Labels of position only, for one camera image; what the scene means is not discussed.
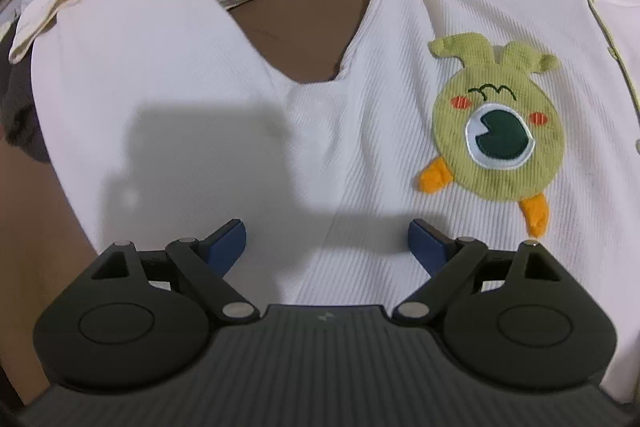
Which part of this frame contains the white baby garment green trim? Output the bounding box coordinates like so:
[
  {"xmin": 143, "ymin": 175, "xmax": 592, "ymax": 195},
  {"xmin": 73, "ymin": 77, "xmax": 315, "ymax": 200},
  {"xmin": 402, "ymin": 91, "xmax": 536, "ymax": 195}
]
[{"xmin": 8, "ymin": 0, "xmax": 639, "ymax": 402}]

